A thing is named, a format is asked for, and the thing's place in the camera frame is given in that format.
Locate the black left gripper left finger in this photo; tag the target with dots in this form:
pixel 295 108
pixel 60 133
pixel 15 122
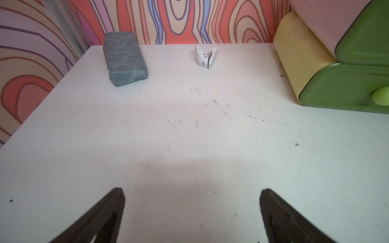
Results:
pixel 100 224

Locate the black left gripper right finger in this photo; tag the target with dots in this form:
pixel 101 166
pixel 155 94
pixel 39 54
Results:
pixel 283 224

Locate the yellow pink drawer cabinet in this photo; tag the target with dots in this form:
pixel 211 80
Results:
pixel 307 38

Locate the green middle drawer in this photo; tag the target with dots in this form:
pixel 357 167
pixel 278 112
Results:
pixel 367 40

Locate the grey felt eraser block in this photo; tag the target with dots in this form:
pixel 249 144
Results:
pixel 124 59

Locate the white plastic clip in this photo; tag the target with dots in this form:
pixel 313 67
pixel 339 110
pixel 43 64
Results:
pixel 204 59

